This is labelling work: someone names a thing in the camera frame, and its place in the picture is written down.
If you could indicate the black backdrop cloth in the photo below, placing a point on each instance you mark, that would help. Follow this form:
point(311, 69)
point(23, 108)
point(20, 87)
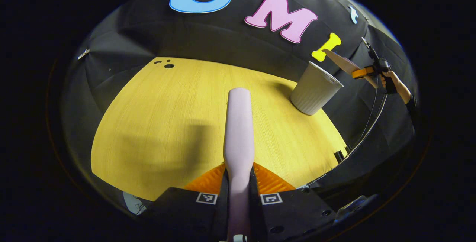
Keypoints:
point(208, 37)

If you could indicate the small pink broom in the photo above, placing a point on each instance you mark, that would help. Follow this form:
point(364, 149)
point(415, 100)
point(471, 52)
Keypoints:
point(239, 138)

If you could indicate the pink dustpan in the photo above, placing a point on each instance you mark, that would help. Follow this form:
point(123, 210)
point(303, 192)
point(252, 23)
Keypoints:
point(342, 63)

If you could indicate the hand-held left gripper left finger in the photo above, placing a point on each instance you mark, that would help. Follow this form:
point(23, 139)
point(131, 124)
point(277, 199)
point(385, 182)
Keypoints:
point(224, 205)

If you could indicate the white ribbed garbage bin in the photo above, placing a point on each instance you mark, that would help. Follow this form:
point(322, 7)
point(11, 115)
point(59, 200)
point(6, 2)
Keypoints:
point(314, 89)

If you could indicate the wooden desktop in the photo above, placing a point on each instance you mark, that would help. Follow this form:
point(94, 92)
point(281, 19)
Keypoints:
point(167, 130)

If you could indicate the black desk clamp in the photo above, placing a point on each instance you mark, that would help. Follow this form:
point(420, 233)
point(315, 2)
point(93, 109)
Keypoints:
point(339, 156)

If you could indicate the silver cloth clip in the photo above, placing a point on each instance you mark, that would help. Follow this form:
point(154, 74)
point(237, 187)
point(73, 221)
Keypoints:
point(83, 54)

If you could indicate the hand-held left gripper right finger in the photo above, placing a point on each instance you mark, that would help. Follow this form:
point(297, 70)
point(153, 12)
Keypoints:
point(254, 205)

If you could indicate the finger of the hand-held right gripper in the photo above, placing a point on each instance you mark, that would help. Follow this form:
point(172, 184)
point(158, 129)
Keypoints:
point(362, 73)

